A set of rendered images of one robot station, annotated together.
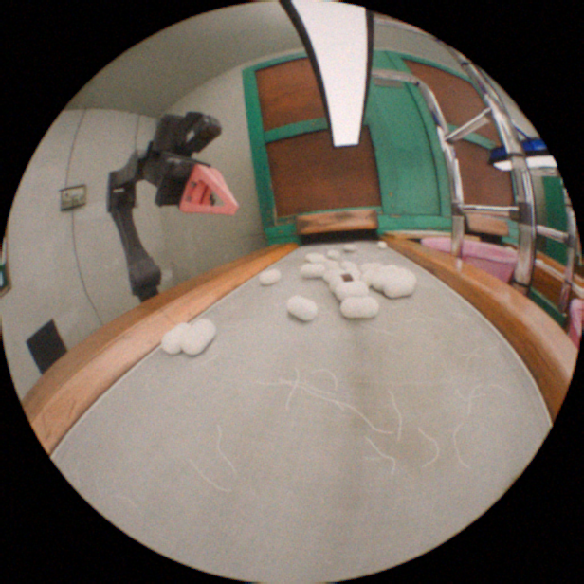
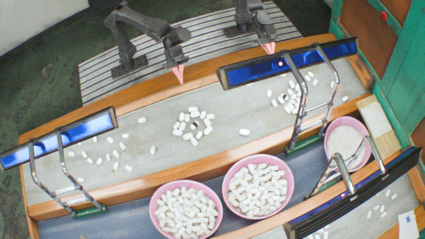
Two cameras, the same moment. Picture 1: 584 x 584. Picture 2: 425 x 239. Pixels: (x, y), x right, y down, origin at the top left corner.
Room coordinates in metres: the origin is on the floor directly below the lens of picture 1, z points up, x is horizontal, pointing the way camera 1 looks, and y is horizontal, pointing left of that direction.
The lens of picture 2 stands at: (-0.56, -0.59, 2.04)
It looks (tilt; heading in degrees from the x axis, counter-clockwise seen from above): 59 degrees down; 55
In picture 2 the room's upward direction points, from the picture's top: 5 degrees counter-clockwise
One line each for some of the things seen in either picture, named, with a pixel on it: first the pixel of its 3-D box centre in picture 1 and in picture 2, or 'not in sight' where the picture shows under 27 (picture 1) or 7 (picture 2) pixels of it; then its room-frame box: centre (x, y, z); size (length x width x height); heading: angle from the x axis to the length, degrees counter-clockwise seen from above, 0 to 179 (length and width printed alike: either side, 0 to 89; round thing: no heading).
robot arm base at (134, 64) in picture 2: not in sight; (127, 62); (-0.21, 0.58, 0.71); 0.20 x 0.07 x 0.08; 162
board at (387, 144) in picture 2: (431, 234); (379, 126); (0.45, -0.50, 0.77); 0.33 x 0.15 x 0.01; 71
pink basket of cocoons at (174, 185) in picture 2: not in sight; (186, 215); (-0.43, -0.19, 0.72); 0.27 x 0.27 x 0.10
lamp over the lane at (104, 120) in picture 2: not in sight; (48, 139); (-0.73, 0.21, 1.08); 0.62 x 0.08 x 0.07; 161
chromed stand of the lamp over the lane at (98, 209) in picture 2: not in sight; (67, 178); (-0.77, 0.14, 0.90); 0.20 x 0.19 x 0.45; 161
